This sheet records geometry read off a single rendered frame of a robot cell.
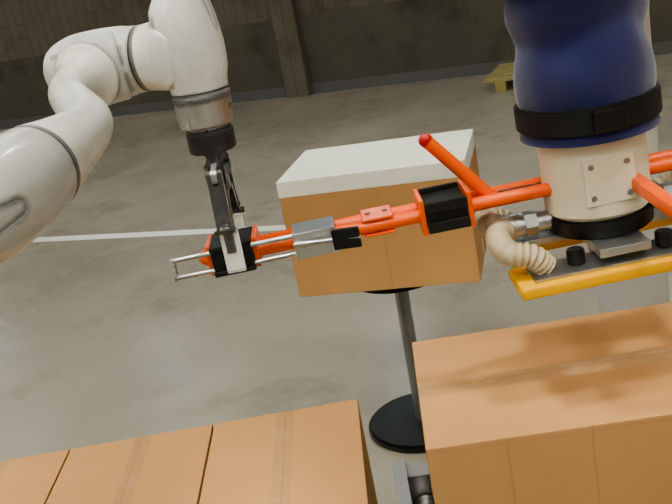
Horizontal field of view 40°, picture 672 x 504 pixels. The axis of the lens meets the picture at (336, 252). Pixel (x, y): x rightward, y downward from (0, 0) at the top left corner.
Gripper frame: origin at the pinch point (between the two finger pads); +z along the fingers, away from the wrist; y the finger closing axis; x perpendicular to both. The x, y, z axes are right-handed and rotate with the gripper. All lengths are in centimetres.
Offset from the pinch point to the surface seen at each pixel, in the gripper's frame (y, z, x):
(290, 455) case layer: 57, 74, 7
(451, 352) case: 15.4, 33.1, -33.3
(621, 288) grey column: 95, 62, -89
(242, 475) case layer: 51, 74, 18
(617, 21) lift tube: -7, -26, -63
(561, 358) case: 5, 33, -52
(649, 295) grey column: 95, 65, -96
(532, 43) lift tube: -4, -24, -51
